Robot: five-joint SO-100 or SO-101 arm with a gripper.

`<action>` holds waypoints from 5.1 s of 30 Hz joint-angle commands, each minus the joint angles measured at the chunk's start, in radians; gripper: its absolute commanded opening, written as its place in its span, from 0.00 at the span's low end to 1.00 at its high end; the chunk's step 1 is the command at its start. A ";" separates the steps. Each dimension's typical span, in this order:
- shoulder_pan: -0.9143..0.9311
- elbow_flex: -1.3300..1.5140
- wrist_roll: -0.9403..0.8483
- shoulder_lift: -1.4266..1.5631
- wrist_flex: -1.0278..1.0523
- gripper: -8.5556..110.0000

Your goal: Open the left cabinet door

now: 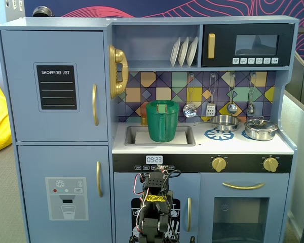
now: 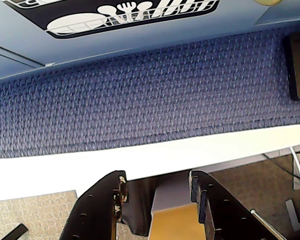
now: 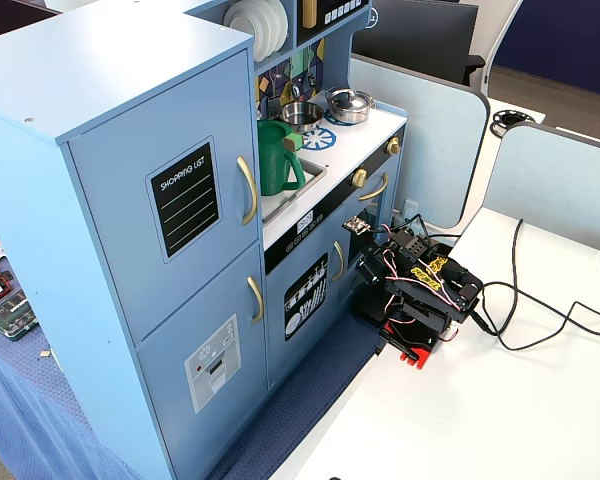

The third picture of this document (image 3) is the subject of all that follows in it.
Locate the steel pot with lid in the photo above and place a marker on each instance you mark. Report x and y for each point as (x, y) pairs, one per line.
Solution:
(349, 102)

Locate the toy steel sink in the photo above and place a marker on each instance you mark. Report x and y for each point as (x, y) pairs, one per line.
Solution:
(285, 205)

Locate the blue woven mat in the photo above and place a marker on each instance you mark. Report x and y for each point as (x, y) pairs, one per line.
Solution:
(320, 360)

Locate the steel open pan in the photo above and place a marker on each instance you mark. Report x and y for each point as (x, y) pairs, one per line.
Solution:
(302, 114)

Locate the hanging steel ladle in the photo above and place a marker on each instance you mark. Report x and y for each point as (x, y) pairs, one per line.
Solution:
(295, 90)

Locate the bare wrist camera board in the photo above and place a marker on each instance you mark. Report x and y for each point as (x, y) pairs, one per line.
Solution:
(356, 226)

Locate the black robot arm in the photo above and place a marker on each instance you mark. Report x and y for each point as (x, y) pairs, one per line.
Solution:
(425, 300)

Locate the blue ice dispenser door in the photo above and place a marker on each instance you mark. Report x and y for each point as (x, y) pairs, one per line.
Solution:
(175, 320)

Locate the black monitor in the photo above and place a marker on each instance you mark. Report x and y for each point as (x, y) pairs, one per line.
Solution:
(415, 35)

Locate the white wall socket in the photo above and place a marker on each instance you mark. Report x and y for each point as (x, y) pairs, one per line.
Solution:
(410, 210)

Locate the hanging steel utensil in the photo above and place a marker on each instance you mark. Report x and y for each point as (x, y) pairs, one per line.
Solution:
(311, 75)

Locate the blue shopping list door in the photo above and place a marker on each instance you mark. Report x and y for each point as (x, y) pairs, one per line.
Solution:
(120, 200)

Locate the blue dishwasher print door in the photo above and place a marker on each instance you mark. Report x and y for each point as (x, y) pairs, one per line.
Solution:
(279, 282)

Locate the gold stove knob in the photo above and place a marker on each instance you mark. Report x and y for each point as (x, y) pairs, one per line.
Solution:
(394, 146)
(360, 178)

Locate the blue oven door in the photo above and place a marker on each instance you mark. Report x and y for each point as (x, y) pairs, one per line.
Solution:
(391, 172)

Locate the red arm base clamp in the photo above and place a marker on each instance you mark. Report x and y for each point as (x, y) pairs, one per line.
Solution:
(412, 352)

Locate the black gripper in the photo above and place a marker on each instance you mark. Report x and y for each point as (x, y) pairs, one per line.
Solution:
(369, 270)

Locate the blue toy kitchen cabinet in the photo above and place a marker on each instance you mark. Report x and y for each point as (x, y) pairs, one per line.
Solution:
(105, 75)

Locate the black toy microwave door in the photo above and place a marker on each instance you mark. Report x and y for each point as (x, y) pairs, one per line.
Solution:
(340, 12)

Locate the small green tan block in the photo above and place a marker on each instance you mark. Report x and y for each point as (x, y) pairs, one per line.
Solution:
(293, 142)

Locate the white plate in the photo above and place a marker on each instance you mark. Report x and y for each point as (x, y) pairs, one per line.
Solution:
(266, 30)
(239, 20)
(281, 20)

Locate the light blue desk partition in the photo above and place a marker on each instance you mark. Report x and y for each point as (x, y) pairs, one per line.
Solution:
(555, 185)
(430, 150)

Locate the green plastic pitcher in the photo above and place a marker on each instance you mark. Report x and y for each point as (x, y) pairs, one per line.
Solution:
(272, 160)

